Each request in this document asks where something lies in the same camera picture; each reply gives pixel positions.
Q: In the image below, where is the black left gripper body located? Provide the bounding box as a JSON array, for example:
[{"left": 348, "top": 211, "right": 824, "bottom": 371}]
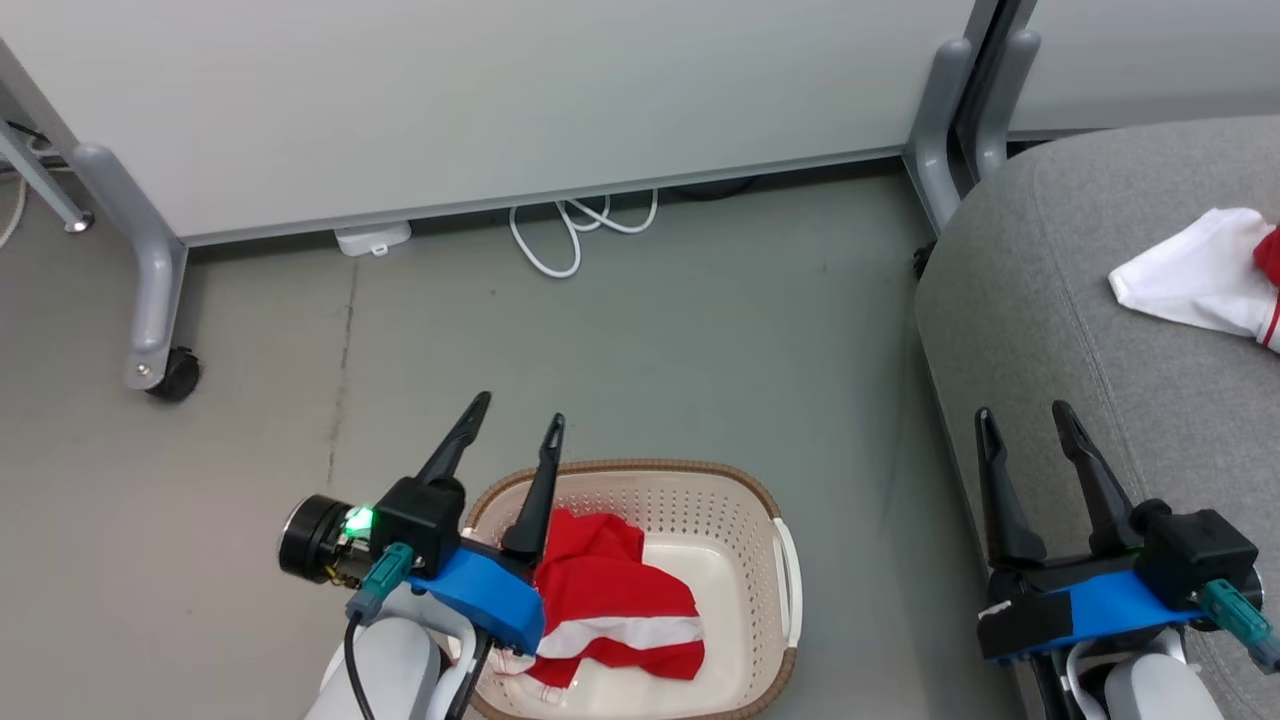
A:
[{"left": 278, "top": 494, "right": 387, "bottom": 588}]

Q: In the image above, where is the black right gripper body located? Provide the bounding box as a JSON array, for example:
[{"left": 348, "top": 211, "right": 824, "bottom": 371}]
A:
[{"left": 987, "top": 547, "right": 1147, "bottom": 605}]

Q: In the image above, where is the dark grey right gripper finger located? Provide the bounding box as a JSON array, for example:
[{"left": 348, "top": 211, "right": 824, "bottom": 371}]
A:
[
  {"left": 1051, "top": 401, "right": 1147, "bottom": 557},
  {"left": 974, "top": 407, "right": 1049, "bottom": 572}
]

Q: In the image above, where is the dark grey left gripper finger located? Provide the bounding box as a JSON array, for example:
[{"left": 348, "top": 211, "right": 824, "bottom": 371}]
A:
[
  {"left": 499, "top": 413, "right": 567, "bottom": 564},
  {"left": 414, "top": 392, "right": 493, "bottom": 484}
]

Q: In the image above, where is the white and red cloth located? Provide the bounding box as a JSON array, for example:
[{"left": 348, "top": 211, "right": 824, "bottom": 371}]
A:
[{"left": 1107, "top": 206, "right": 1280, "bottom": 354}]

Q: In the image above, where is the red and white garment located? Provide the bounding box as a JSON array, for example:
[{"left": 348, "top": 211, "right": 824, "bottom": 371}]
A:
[{"left": 494, "top": 508, "right": 708, "bottom": 692}]

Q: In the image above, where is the grey fabric sofa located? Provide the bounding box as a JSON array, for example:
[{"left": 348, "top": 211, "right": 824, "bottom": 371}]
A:
[{"left": 914, "top": 114, "right": 1280, "bottom": 720}]

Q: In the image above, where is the beige perforated laundry basket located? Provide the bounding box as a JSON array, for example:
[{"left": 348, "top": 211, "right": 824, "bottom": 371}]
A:
[{"left": 461, "top": 459, "right": 804, "bottom": 720}]

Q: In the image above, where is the large black caster wheel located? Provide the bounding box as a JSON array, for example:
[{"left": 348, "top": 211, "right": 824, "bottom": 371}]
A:
[{"left": 146, "top": 346, "right": 203, "bottom": 404}]

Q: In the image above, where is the grey curved partition leg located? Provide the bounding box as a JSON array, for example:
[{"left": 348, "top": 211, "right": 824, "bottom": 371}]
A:
[
  {"left": 67, "top": 142, "right": 192, "bottom": 392},
  {"left": 902, "top": 37, "right": 977, "bottom": 237},
  {"left": 971, "top": 28, "right": 1043, "bottom": 184}
]

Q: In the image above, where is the large white partition panel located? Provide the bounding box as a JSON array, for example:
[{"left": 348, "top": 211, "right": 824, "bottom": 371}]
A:
[{"left": 0, "top": 0, "right": 1001, "bottom": 247}]

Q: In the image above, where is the thin silver metal leg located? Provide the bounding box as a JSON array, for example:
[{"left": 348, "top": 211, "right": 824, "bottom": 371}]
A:
[{"left": 0, "top": 118, "right": 95, "bottom": 235}]

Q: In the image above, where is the teal left camera connector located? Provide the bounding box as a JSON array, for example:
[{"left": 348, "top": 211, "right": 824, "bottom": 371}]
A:
[{"left": 344, "top": 542, "right": 415, "bottom": 624}]

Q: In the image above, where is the teal camera connector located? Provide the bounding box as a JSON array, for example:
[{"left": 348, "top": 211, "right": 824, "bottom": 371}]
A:
[
  {"left": 344, "top": 542, "right": 415, "bottom": 624},
  {"left": 1196, "top": 579, "right": 1280, "bottom": 674}
]

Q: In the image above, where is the blue left camera mount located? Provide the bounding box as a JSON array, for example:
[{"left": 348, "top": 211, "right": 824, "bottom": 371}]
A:
[{"left": 407, "top": 543, "right": 549, "bottom": 654}]

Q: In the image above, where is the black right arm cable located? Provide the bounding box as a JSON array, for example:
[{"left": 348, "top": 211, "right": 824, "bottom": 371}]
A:
[{"left": 1028, "top": 652, "right": 1086, "bottom": 720}]

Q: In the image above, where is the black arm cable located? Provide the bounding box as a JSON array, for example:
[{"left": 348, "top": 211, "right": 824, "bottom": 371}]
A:
[
  {"left": 1028, "top": 652, "right": 1086, "bottom": 720},
  {"left": 343, "top": 610, "right": 377, "bottom": 720}
]

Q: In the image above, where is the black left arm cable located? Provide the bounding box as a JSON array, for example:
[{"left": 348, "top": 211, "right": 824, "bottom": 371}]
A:
[{"left": 343, "top": 610, "right": 377, "bottom": 720}]

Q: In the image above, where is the teal right camera connector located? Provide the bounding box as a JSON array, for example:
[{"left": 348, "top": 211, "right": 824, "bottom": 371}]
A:
[{"left": 1196, "top": 579, "right": 1280, "bottom": 674}]

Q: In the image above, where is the white looped cable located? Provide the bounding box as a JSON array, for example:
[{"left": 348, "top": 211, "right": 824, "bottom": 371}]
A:
[{"left": 507, "top": 188, "right": 662, "bottom": 280}]

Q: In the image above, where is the black cable under partition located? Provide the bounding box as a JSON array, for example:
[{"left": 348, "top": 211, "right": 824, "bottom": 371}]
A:
[{"left": 658, "top": 176, "right": 763, "bottom": 202}]

